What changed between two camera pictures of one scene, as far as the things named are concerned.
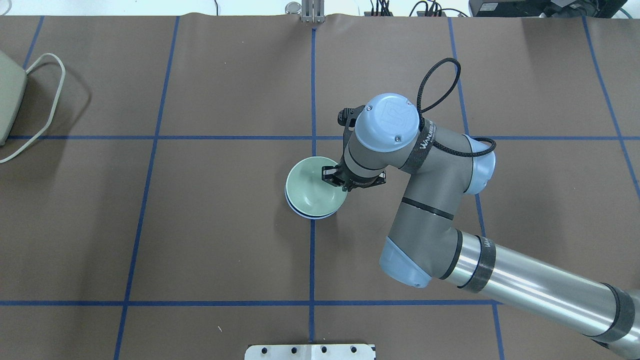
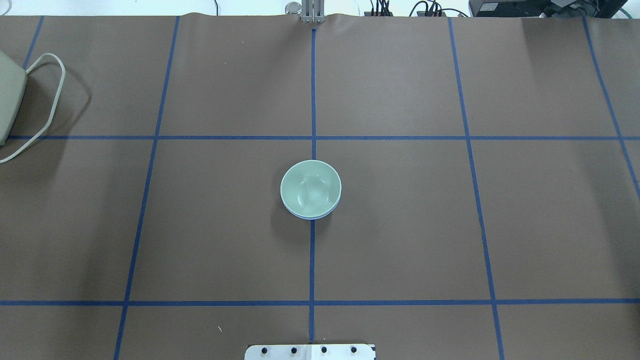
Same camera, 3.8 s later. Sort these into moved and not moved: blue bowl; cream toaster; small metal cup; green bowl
Moved: blue bowl
Not moved: green bowl; small metal cup; cream toaster
